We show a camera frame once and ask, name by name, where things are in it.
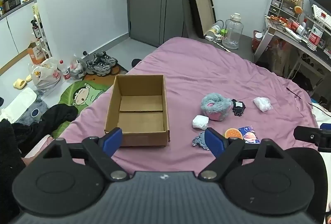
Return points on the black stitched fabric patch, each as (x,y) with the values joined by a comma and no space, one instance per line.
(238,107)

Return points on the grey pink plush toy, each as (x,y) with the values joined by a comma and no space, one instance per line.
(216,107)

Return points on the yellow slipper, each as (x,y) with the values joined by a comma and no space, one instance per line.
(19,83)

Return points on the red jar white lid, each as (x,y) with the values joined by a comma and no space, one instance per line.
(257,39)

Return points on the grey white sneaker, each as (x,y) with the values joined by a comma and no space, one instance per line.
(99,67)
(107,58)

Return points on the thin wooden stick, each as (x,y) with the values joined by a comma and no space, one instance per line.
(221,46)

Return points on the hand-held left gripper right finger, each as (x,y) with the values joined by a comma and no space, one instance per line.
(214,142)

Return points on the blue patterned cloth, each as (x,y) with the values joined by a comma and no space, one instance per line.
(199,141)

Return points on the white folded towel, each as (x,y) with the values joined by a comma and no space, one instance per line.
(18,103)

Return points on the narrow rack of bottles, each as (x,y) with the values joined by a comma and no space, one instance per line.
(40,30)

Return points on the white grey desk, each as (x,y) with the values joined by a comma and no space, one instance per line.
(297,43)

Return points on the orange cardboard carton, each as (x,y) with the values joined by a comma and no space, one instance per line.
(36,52)

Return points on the white kitchen cabinet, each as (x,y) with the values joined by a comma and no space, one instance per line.
(13,32)

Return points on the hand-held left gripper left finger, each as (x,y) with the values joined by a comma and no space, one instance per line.
(112,140)

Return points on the flat cardboard tray black rim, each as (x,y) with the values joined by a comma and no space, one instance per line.
(200,6)

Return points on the grey fluffy cushion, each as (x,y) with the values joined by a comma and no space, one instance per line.
(35,111)

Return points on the blue printed packet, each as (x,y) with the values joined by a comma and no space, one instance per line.
(249,135)

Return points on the red label water bottle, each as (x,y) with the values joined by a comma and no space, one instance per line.
(64,70)

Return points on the white keyboard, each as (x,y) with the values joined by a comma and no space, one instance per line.
(322,16)

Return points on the clear bag of white stuffing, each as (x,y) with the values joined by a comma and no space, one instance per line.
(262,104)

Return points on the clear plastic bag of clutter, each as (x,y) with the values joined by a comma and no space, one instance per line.
(77,68)

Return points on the lying white yellow bottle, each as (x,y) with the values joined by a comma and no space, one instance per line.
(214,28)

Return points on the black clothing pile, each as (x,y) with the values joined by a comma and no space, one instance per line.
(46,123)

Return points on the orange round desk ornament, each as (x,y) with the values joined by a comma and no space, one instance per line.
(298,10)

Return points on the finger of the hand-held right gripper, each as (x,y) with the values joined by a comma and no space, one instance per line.
(306,134)

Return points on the orange round soft toy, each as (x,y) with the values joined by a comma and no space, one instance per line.
(234,133)

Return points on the clear drawer organizer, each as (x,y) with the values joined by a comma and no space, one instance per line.
(278,5)

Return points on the pink bed sheet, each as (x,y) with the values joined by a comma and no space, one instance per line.
(196,68)

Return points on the green cartoon floor mat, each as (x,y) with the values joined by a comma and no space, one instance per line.
(82,94)

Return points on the large clear water jug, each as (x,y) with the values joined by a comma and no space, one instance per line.
(232,31)

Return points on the black rice cooker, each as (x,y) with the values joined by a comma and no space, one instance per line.
(11,1)

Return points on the white soft bundle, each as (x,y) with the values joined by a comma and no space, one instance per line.
(200,122)

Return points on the white charger block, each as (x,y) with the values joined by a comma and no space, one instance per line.
(209,38)

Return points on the white printed plastic bag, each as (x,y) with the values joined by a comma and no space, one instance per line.
(46,75)

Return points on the printed shopping bag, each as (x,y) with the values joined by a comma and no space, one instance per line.
(280,56)

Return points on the brown cardboard box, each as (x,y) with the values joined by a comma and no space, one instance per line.
(141,120)

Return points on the small green toy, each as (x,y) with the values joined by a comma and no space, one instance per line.
(224,31)

